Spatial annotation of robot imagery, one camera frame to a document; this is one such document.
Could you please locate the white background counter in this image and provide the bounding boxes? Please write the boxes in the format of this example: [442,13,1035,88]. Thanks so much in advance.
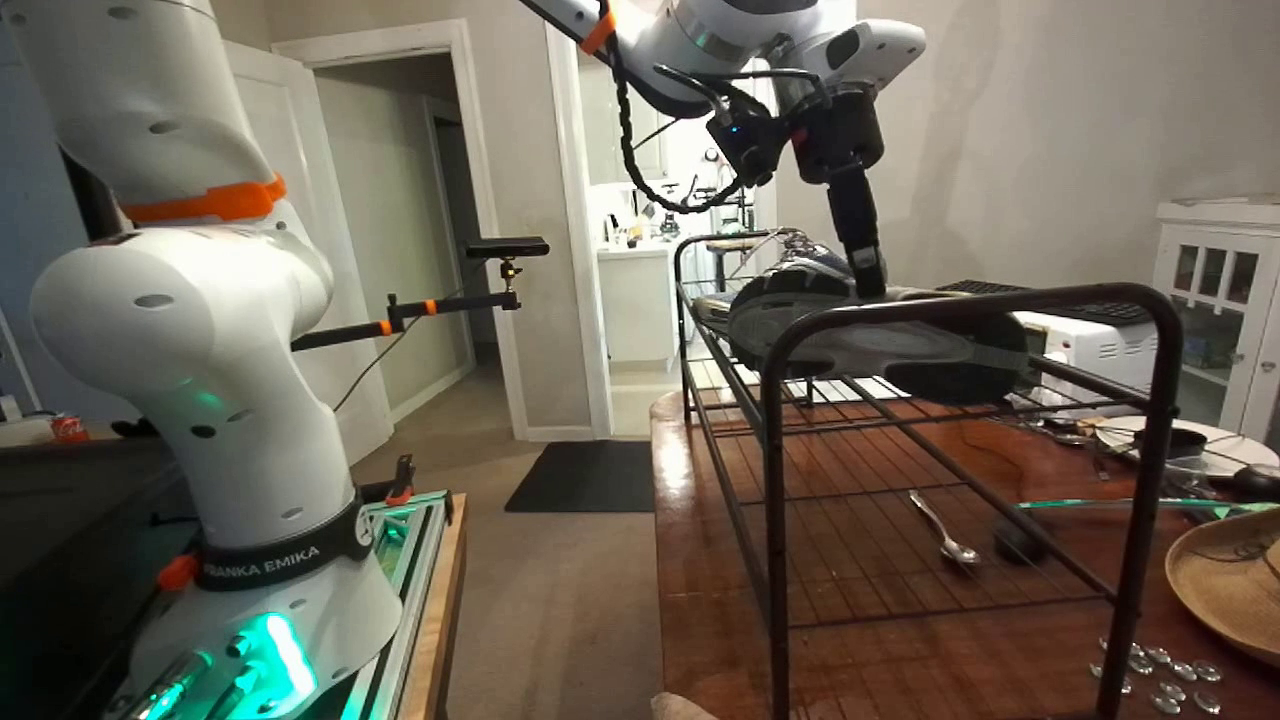
[590,176,689,371]

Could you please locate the large tan curved wooden board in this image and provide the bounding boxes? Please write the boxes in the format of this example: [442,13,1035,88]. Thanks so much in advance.
[1160,506,1280,673]

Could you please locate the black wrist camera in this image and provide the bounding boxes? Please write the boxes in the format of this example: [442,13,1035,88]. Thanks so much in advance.
[699,100,791,192]

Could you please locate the white plate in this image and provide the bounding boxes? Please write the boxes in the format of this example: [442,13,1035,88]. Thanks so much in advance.
[1084,411,1280,489]

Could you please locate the grey blue mesh sneaker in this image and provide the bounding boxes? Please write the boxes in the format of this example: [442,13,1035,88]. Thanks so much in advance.
[724,291,1040,406]
[737,253,865,319]

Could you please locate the silver metal spoon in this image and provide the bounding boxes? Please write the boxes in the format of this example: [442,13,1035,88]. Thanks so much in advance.
[909,489,985,574]

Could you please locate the small beige rounded object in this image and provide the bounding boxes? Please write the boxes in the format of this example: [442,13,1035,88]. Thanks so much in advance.
[646,688,724,720]

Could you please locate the wooden robot mounting platform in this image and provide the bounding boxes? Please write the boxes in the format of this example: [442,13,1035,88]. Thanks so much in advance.
[77,482,470,720]

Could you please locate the thin green strip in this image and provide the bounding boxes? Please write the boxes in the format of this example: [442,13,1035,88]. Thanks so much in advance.
[1010,490,1280,520]

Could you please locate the black coiled robot cable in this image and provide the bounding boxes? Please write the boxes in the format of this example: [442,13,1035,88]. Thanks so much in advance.
[598,3,805,217]

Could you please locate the white interior door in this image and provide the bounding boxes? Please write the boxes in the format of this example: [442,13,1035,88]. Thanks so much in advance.
[224,35,396,464]

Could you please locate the white box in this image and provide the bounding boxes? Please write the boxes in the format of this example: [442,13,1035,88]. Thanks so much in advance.
[1010,309,1154,383]

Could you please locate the white glass-door cabinet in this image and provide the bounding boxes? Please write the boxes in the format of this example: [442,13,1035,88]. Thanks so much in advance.
[1153,197,1280,443]

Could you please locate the black metal shoe rack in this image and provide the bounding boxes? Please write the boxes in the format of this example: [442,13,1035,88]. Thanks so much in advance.
[672,226,1186,720]

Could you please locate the black door mat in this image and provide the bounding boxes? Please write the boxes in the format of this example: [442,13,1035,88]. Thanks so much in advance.
[500,435,659,515]

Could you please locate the black boom stand orange clamps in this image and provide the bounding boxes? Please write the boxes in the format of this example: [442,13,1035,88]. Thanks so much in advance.
[288,233,550,356]

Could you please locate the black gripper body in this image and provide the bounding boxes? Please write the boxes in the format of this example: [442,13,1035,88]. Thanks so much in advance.
[791,82,892,186]

